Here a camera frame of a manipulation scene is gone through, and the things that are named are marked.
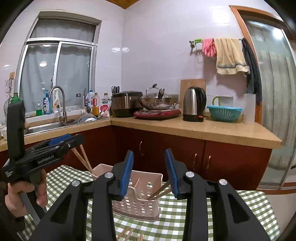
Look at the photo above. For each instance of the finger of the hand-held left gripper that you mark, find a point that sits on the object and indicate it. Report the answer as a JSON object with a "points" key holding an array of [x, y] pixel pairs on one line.
{"points": [[59, 139], [74, 141]]}

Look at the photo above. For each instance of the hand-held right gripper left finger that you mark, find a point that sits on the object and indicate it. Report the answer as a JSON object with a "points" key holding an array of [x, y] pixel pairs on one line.
{"points": [[126, 173]]}

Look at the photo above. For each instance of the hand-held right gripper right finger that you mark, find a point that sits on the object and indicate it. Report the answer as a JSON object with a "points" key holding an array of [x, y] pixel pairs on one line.
{"points": [[171, 173]]}

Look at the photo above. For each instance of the light wooden chopstick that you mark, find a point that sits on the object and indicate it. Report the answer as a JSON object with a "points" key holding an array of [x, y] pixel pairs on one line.
{"points": [[81, 160], [85, 157], [163, 194], [159, 190]]}

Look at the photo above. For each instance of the pink perforated utensil basket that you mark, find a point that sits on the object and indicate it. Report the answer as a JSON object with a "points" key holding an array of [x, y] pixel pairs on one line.
{"points": [[138, 206]]}

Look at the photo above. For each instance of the pile of wooden chopsticks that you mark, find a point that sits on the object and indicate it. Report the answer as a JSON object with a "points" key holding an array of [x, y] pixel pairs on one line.
{"points": [[126, 233]]}

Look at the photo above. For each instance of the person's left hand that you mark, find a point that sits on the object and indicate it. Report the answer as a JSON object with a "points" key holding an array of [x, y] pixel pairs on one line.
{"points": [[15, 197]]}

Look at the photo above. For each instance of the steel kitchen sink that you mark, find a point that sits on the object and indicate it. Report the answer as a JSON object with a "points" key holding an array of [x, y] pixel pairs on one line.
{"points": [[46, 127]]}

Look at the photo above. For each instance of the dishes in sink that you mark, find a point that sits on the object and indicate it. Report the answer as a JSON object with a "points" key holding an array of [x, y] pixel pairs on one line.
{"points": [[86, 118]]}

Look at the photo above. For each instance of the green thermos jug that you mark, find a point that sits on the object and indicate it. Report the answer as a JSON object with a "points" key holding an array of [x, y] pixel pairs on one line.
{"points": [[15, 99]]}

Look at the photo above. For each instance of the chrome kitchen faucet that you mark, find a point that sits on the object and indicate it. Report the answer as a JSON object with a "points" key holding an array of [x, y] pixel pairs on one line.
{"points": [[63, 104]]}

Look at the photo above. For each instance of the blue pump soap bottle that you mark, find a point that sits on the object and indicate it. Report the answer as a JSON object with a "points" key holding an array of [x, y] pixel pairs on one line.
{"points": [[46, 104]]}

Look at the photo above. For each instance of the white spray bottle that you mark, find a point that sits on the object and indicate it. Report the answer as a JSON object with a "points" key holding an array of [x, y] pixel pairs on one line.
{"points": [[56, 102]]}

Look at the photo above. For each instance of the cooking oil bottle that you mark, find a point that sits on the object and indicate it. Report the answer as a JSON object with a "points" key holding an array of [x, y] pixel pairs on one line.
{"points": [[95, 106]]}

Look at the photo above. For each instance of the small chrome tap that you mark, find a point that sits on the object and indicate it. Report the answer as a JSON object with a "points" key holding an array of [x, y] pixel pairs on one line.
{"points": [[85, 99]]}

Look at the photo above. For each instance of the white bottle blue cap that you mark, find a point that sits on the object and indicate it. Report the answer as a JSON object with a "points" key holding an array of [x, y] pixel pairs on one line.
{"points": [[90, 99]]}

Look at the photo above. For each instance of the tan kitchen countertop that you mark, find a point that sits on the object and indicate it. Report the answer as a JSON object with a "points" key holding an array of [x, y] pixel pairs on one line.
{"points": [[185, 129]]}

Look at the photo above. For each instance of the clear bottle green label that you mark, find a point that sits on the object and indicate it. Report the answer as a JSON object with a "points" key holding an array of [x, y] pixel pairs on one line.
{"points": [[106, 98]]}

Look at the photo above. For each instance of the sliding glass window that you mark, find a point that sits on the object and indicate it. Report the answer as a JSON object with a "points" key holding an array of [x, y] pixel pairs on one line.
{"points": [[37, 76]]}

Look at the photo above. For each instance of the red induction cooker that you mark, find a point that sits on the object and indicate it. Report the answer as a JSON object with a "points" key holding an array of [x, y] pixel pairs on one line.
{"points": [[157, 114]]}

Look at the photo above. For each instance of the red-brown kitchen cabinet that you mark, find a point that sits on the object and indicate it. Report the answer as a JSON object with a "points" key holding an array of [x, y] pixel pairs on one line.
{"points": [[231, 162]]}

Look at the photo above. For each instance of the dark rice cooker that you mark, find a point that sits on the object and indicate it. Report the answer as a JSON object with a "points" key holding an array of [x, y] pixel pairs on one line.
{"points": [[124, 104]]}

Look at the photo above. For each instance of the steel wok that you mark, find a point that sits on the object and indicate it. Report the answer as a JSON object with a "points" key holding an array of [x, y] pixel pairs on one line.
{"points": [[157, 105]]}

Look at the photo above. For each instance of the steel electric kettle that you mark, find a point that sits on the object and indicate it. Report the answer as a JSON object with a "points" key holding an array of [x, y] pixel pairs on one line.
{"points": [[193, 104]]}

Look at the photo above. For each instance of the green checked tablecloth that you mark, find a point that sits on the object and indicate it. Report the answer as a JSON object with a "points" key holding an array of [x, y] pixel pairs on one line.
{"points": [[242, 208]]}

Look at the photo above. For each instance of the teal plastic colander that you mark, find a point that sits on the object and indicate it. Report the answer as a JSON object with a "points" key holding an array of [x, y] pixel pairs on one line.
{"points": [[224, 113]]}

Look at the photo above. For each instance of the glass wok lid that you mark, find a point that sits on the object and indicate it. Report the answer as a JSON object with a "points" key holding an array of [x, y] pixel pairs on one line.
{"points": [[151, 92]]}

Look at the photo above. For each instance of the wooden cutting board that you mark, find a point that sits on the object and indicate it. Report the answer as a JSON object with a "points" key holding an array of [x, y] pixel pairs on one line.
{"points": [[192, 83]]}

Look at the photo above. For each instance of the translucent plastic container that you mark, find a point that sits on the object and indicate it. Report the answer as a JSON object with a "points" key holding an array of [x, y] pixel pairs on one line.
{"points": [[249, 109]]}

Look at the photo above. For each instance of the dark hanging cloth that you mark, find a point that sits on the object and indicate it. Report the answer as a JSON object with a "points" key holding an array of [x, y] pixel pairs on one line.
{"points": [[252, 76]]}

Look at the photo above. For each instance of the beige hanging towel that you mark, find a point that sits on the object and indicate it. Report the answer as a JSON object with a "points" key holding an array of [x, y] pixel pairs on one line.
{"points": [[229, 55]]}

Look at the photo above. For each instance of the pink rubber gloves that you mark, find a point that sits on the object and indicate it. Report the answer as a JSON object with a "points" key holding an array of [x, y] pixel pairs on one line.
{"points": [[209, 47]]}

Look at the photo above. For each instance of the wood-framed sliding glass door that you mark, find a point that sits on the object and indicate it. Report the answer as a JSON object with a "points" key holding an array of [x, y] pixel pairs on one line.
{"points": [[277, 92]]}

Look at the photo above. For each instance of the metal towel rack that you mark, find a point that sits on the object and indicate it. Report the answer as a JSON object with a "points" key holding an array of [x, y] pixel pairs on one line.
{"points": [[196, 41]]}

